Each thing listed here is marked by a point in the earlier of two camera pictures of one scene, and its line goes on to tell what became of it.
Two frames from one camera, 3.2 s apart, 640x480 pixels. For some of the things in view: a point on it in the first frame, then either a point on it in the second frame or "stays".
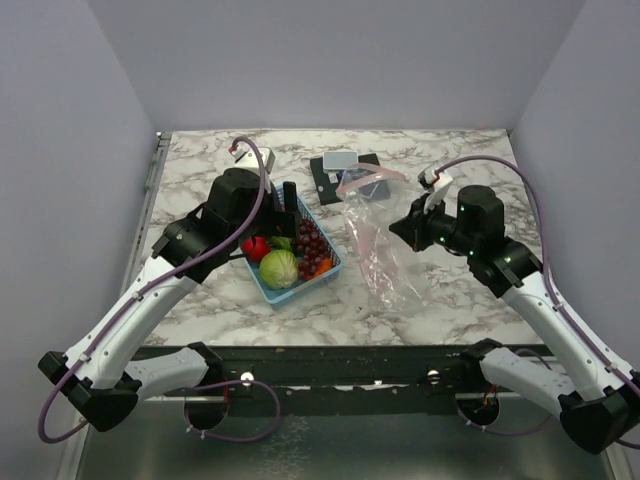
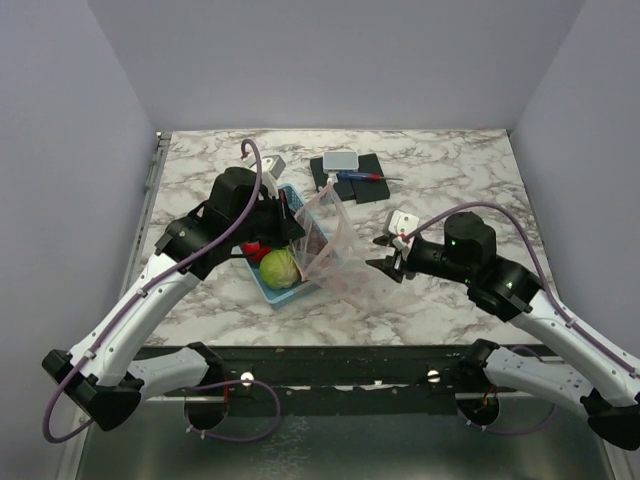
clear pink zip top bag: [379, 204] -> [333, 254]
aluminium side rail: [146, 212] stays
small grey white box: [340, 160] stays
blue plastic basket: [321, 280] stays
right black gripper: [413, 228] -> [394, 265]
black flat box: [327, 191] stays
